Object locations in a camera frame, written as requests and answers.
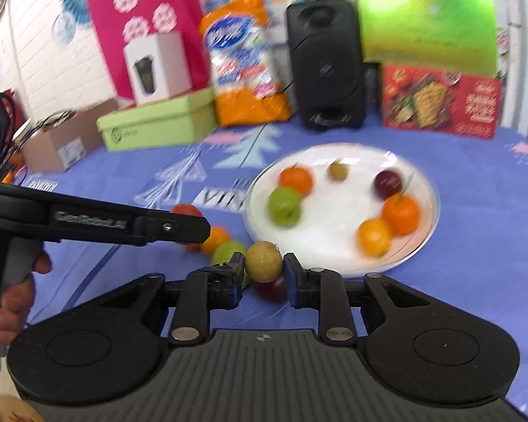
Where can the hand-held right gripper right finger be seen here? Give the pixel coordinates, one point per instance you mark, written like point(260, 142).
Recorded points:
point(290, 279)

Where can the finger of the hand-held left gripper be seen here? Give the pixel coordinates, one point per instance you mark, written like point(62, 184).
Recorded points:
point(176, 228)

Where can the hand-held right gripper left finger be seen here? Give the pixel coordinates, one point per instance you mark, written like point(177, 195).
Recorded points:
point(236, 272)

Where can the dark purple plum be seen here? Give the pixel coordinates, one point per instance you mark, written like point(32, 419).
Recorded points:
point(387, 184)
point(270, 291)

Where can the green fruit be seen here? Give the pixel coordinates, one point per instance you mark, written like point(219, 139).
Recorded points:
point(284, 205)
point(224, 252)

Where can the brown longan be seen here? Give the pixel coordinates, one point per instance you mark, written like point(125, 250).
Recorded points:
point(338, 170)
point(264, 261)

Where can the small orange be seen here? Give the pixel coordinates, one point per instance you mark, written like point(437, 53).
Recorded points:
point(214, 238)

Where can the white plate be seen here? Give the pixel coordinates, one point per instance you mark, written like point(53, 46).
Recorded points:
point(334, 220)

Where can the yellow orange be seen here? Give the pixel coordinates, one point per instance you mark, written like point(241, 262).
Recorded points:
point(374, 236)

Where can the large orange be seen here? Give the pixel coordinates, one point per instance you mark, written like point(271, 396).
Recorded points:
point(400, 214)
point(295, 181)

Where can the person's left hand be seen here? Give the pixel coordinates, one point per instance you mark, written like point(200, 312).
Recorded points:
point(17, 299)

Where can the red tomato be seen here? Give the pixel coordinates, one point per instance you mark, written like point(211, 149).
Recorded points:
point(185, 209)

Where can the cardboard box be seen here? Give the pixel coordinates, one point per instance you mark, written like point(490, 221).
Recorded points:
point(48, 149)

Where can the green shoe box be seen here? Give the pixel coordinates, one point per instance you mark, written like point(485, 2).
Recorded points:
point(158, 123)

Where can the orange paper cup packet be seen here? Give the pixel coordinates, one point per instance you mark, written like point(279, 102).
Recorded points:
point(246, 105)

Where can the white cup box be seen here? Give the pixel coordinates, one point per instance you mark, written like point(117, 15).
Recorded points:
point(171, 66)

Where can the pink paper bag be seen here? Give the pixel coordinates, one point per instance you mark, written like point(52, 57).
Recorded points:
point(114, 52)

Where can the blue printed tablecloth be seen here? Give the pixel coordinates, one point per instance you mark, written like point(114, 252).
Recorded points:
point(466, 206)

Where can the black speaker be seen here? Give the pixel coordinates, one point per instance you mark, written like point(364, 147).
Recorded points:
point(325, 70)

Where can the blue fan decoration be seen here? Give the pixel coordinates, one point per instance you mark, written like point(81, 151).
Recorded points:
point(72, 4)

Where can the red cracker box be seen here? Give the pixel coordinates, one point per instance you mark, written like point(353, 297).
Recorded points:
point(440, 101)

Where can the green gift box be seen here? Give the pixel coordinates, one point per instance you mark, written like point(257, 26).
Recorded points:
point(422, 17)

